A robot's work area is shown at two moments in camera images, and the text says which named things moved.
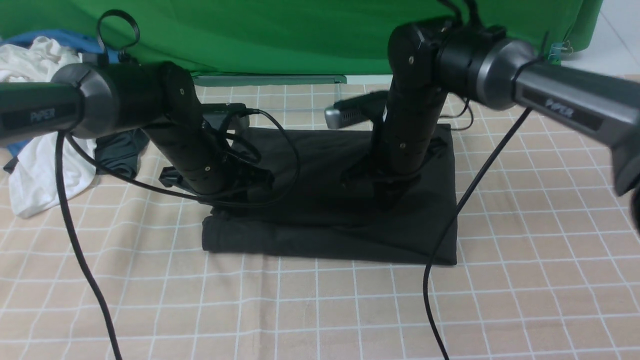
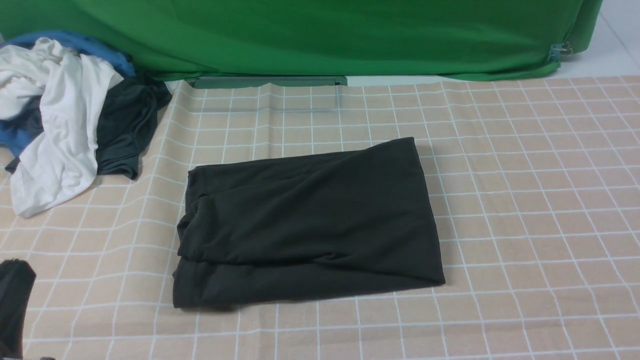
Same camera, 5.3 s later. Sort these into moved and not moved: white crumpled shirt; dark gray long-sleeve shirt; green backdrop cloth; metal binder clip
Moved: dark gray long-sleeve shirt
Not moved: white crumpled shirt; green backdrop cloth; metal binder clip
